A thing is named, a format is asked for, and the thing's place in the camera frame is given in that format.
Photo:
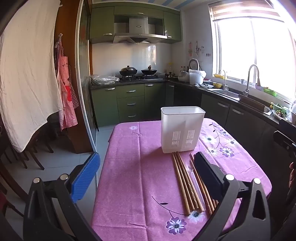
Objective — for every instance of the bowl of vegetables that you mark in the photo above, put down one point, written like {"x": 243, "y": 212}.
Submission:
{"x": 280, "y": 113}

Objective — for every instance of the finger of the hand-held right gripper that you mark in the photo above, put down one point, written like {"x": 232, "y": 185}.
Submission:
{"x": 282, "y": 139}
{"x": 286, "y": 124}

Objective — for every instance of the person's right hand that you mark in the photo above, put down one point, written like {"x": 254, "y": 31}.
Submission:
{"x": 293, "y": 173}

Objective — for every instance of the white plastic utensil holder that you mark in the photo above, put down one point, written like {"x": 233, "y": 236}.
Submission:
{"x": 182, "y": 129}

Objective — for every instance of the yellow sill tray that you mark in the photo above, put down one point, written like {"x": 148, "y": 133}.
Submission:
{"x": 219, "y": 75}

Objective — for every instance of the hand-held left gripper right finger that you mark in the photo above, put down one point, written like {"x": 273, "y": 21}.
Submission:
{"x": 208, "y": 171}

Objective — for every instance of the steel range hood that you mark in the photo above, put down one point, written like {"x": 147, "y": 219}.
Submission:
{"x": 138, "y": 30}

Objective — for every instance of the dark wooden dining chairs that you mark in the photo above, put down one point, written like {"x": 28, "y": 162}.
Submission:
{"x": 27, "y": 150}

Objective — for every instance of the green tray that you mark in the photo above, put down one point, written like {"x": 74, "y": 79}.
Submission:
{"x": 270, "y": 92}

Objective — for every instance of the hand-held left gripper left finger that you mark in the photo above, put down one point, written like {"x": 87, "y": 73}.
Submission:
{"x": 85, "y": 178}

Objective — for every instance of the black gas stove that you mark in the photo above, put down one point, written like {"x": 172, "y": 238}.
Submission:
{"x": 141, "y": 78}

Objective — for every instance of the row of wooden chopsticks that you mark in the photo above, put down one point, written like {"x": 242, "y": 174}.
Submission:
{"x": 185, "y": 180}

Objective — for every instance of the red checked apron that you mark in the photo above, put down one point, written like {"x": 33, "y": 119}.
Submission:
{"x": 67, "y": 104}

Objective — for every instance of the small steel faucet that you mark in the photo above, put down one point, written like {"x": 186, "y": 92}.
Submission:
{"x": 223, "y": 80}

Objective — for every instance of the kitchen window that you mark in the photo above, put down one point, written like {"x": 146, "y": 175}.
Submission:
{"x": 254, "y": 51}

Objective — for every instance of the green wall cabinets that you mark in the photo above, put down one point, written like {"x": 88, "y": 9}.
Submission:
{"x": 101, "y": 23}

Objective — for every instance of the steel kitchen sink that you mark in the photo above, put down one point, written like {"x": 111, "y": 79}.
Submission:
{"x": 225, "y": 93}

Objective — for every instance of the condiment bottles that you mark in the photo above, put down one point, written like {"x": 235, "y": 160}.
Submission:
{"x": 183, "y": 68}

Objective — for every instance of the purple floral tablecloth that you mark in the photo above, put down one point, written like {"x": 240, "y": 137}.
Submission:
{"x": 138, "y": 173}

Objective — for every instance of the clear plastic bags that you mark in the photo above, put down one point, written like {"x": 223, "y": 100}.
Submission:
{"x": 103, "y": 79}

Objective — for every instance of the tall steel faucet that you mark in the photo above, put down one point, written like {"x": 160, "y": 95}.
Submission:
{"x": 248, "y": 78}

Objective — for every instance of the white plastic bucket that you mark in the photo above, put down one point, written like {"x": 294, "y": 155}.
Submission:
{"x": 196, "y": 77}

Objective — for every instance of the yellow bowl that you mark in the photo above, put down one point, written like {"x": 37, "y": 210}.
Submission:
{"x": 217, "y": 85}

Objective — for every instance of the green base cabinets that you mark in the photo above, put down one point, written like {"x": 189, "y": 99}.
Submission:
{"x": 131, "y": 102}

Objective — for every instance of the white plate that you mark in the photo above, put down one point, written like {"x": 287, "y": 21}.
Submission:
{"x": 207, "y": 85}

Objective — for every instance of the white rice cooker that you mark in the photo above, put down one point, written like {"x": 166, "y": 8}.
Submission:
{"x": 183, "y": 76}

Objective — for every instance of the black wok with dome lid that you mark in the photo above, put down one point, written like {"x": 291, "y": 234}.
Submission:
{"x": 128, "y": 70}

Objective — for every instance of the black wok with knob lid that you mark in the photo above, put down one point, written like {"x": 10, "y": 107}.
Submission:
{"x": 149, "y": 70}

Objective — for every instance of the white hanging cloth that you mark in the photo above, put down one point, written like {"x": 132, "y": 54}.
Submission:
{"x": 27, "y": 69}

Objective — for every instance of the dark base cabinets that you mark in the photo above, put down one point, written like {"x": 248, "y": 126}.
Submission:
{"x": 242, "y": 120}

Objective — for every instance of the glass sliding door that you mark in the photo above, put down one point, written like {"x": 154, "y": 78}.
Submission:
{"x": 84, "y": 69}

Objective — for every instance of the striped roller blind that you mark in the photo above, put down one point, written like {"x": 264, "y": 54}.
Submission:
{"x": 235, "y": 9}

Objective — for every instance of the wall hooks and decorations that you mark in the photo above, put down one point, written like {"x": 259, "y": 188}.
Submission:
{"x": 196, "y": 49}

